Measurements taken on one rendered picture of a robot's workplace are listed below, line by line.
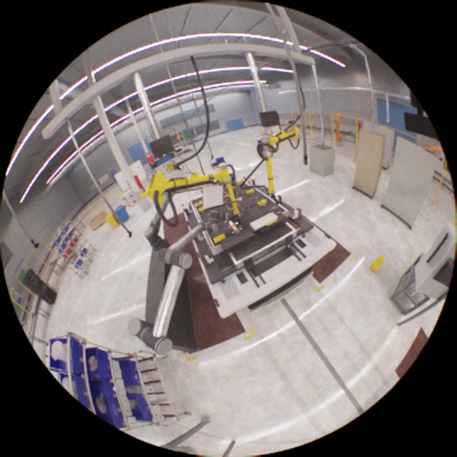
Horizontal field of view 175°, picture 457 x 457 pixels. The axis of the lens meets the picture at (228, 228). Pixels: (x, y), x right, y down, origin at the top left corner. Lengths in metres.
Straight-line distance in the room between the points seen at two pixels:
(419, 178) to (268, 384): 5.11
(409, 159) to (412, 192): 0.82
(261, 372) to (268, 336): 0.59
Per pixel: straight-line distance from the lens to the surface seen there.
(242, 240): 1.77
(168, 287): 1.38
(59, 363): 2.53
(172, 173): 1.24
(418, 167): 4.71
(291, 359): 2.42
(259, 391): 2.49
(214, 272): 1.88
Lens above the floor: 2.39
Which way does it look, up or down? 41 degrees down
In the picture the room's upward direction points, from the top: 19 degrees counter-clockwise
